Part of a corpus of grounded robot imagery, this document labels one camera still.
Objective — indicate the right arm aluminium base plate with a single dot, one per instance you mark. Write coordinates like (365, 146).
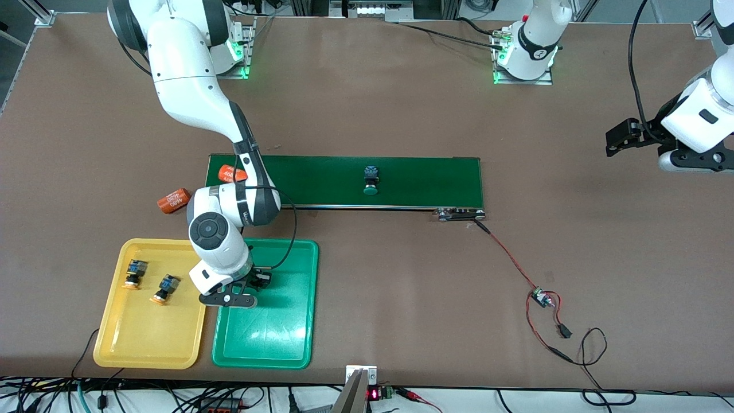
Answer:
(250, 57)

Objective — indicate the green mushroom push button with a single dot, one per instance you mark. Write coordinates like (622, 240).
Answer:
(371, 180)

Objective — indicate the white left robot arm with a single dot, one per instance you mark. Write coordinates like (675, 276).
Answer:
(533, 46)

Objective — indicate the aluminium camera mount post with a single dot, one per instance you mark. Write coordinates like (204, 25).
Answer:
(352, 396)

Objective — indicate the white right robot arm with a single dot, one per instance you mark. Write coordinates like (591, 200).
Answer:
(189, 86)

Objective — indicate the green plastic tray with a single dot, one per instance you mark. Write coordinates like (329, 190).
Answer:
(269, 332)

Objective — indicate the red digit display module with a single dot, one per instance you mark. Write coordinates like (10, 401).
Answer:
(378, 393)

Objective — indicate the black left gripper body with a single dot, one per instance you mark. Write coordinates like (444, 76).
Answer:
(649, 135)

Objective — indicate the red power strip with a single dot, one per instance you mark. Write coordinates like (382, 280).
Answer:
(221, 406)

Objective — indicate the green conveyor belt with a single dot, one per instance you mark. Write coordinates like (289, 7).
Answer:
(424, 180)

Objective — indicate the red clip lead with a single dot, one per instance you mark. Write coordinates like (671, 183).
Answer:
(413, 394)

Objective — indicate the small speed controller board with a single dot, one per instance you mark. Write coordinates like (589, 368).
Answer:
(539, 297)

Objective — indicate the silver device with white lights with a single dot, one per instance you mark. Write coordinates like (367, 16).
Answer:
(373, 10)

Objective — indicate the left arm aluminium base plate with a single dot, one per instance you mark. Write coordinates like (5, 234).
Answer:
(545, 79)

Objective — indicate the yellow mushroom push button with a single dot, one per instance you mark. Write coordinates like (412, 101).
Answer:
(135, 274)
(165, 288)

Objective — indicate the aluminium frame corner profile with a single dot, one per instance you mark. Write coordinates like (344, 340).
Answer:
(704, 27)
(40, 14)

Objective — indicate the yellow plastic tray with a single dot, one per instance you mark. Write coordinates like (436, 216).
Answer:
(143, 332)

